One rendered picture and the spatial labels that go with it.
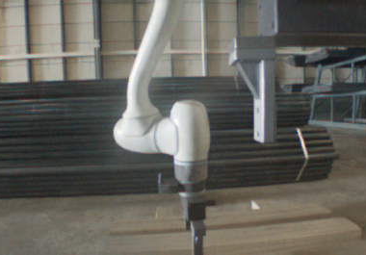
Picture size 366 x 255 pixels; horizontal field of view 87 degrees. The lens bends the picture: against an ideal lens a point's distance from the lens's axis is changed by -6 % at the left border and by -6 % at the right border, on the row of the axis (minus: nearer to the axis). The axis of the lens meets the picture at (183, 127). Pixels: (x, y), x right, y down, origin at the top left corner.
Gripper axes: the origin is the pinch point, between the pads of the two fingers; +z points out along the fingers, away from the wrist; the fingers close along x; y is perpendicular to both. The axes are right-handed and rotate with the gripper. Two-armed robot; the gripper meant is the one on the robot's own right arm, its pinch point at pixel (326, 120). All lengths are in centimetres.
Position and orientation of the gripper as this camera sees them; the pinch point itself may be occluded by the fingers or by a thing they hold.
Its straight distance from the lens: 25.7
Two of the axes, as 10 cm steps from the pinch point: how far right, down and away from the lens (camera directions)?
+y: -0.2, 0.9, -10.0
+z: 0.3, 10.0, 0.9
